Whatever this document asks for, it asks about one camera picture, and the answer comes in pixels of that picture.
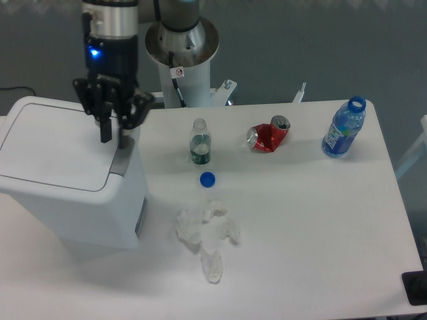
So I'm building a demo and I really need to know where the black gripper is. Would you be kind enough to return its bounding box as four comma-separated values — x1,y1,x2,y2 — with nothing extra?
73,35,154,149

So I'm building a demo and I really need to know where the white trash can lid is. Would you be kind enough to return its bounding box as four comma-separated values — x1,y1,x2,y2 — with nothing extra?
0,102,121,193

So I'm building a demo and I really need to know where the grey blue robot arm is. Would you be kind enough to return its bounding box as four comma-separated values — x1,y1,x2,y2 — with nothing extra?
73,1,218,149

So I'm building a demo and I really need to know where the white plastic trash can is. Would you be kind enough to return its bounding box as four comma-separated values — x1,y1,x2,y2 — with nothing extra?
1,96,149,249

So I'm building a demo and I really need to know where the blue bottle cap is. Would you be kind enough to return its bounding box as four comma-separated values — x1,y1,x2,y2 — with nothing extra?
199,171,216,188

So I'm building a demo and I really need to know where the crushed red soda can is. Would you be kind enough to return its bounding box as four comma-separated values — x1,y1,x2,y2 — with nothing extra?
247,115,291,153

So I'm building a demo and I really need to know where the clear green-label bottle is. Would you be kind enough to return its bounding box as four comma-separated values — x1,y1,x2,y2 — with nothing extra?
189,118,211,165

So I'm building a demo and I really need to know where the crumpled white tissue paper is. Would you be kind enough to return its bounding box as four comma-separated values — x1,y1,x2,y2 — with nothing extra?
175,198,242,285

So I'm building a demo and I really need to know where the blue plastic bottle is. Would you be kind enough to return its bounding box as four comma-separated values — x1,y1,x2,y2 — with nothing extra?
322,96,366,158

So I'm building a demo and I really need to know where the black device at edge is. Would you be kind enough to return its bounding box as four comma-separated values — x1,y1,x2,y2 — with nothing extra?
402,271,426,306

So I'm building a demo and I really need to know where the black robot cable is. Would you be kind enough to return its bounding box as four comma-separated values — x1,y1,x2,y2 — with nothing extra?
168,51,187,109

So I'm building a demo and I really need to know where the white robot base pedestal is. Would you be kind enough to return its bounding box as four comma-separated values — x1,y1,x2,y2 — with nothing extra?
145,17,219,109

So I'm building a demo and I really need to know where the white metal mounting bracket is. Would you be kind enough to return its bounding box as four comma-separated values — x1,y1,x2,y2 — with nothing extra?
146,79,308,108

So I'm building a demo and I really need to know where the white frame at right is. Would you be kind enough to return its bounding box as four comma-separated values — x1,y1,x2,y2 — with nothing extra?
394,115,426,181

